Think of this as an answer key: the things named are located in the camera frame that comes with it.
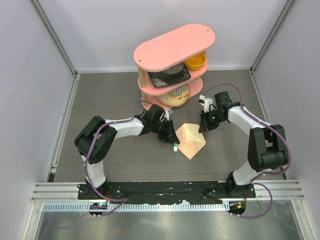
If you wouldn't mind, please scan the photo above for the beige patterned plate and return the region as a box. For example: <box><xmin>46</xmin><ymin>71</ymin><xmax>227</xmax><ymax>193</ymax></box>
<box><xmin>156</xmin><ymin>84</ymin><xmax>191</xmax><ymax>107</ymax></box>

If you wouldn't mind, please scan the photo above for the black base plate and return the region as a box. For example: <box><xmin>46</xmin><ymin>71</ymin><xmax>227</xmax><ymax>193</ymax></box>
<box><xmin>77</xmin><ymin>180</ymin><xmax>256</xmax><ymax>205</ymax></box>

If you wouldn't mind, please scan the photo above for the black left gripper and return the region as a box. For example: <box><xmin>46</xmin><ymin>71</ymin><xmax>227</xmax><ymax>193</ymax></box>
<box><xmin>151</xmin><ymin>119</ymin><xmax>179</xmax><ymax>145</ymax></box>

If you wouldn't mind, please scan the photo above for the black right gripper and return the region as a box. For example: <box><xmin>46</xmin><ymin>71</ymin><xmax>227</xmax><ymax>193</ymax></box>
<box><xmin>199</xmin><ymin>108</ymin><xmax>226</xmax><ymax>134</ymax></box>

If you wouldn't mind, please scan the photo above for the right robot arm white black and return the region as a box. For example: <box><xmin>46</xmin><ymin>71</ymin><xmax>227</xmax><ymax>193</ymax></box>
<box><xmin>198</xmin><ymin>91</ymin><xmax>291</xmax><ymax>198</ymax></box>

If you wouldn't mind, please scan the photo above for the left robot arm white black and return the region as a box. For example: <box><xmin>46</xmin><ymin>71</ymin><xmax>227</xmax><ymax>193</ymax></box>
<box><xmin>74</xmin><ymin>103</ymin><xmax>180</xmax><ymax>200</ymax></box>

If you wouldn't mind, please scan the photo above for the aluminium frame rail right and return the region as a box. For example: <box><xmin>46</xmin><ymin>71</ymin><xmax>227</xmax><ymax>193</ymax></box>
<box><xmin>249</xmin><ymin>0</ymin><xmax>297</xmax><ymax>75</ymax></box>

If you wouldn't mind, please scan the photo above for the striped small bowl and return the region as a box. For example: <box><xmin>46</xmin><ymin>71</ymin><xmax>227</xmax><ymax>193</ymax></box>
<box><xmin>169</xmin><ymin>85</ymin><xmax>188</xmax><ymax>97</ymax></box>

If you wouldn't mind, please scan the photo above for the black floral plate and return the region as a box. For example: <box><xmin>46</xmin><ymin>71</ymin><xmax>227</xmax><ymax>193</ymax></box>
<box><xmin>148</xmin><ymin>62</ymin><xmax>191</xmax><ymax>88</ymax></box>

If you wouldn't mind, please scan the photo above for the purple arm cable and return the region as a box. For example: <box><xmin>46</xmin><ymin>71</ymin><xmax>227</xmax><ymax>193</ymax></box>
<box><xmin>83</xmin><ymin>100</ymin><xmax>157</xmax><ymax>216</ymax></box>
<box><xmin>203</xmin><ymin>83</ymin><xmax>293</xmax><ymax>220</ymax></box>

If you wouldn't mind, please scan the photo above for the white slotted cable duct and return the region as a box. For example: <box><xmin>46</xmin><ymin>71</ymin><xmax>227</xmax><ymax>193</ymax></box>
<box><xmin>42</xmin><ymin>201</ymin><xmax>230</xmax><ymax>213</ymax></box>

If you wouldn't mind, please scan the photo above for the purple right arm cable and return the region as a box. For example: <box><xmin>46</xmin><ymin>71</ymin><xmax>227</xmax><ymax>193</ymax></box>
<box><xmin>203</xmin><ymin>83</ymin><xmax>293</xmax><ymax>220</ymax></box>

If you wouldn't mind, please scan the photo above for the aluminium frame rail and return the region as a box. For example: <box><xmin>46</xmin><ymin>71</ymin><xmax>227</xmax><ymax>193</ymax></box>
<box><xmin>28</xmin><ymin>0</ymin><xmax>81</xmax><ymax>81</ymax></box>
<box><xmin>249</xmin><ymin>0</ymin><xmax>297</xmax><ymax>75</ymax></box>

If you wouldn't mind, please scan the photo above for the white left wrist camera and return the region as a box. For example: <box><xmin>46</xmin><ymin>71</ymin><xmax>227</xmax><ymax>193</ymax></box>
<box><xmin>165</xmin><ymin>108</ymin><xmax>173</xmax><ymax>115</ymax></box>

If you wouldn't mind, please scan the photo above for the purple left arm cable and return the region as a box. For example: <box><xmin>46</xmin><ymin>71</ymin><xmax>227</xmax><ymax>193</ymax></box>
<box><xmin>83</xmin><ymin>100</ymin><xmax>157</xmax><ymax>216</ymax></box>

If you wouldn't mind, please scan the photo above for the pink envelope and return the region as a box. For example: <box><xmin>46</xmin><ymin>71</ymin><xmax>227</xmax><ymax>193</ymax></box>
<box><xmin>175</xmin><ymin>123</ymin><xmax>206</xmax><ymax>160</ymax></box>

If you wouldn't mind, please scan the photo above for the pink three-tier shelf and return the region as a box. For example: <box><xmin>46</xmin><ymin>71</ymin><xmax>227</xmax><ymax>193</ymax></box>
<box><xmin>133</xmin><ymin>23</ymin><xmax>216</xmax><ymax>110</ymax></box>

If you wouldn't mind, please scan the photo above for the aluminium frame rail left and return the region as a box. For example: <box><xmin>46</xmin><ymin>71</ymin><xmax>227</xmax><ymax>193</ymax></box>
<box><xmin>28</xmin><ymin>0</ymin><xmax>81</xmax><ymax>81</ymax></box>

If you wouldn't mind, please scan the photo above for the yellow bowl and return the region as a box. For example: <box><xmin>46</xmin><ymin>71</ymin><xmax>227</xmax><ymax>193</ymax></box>
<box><xmin>184</xmin><ymin>52</ymin><xmax>207</xmax><ymax>70</ymax></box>

